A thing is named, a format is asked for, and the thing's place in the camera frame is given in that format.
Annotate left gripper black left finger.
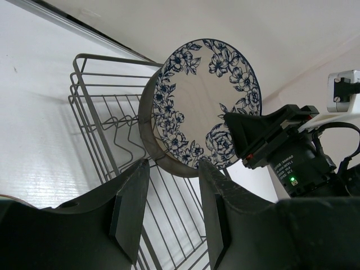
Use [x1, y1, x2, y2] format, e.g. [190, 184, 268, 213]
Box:
[1, 159, 150, 269]

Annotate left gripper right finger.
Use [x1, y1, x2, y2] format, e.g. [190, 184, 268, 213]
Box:
[199, 159, 359, 269]

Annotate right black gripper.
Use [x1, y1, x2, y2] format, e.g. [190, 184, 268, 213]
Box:
[224, 105, 321, 197]

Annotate blue floral plate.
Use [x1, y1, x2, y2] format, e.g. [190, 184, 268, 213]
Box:
[152, 38, 262, 169]

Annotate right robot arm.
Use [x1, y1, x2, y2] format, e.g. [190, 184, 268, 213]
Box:
[224, 105, 359, 198]

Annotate wire dish rack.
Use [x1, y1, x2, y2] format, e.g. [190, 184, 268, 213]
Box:
[69, 53, 210, 269]

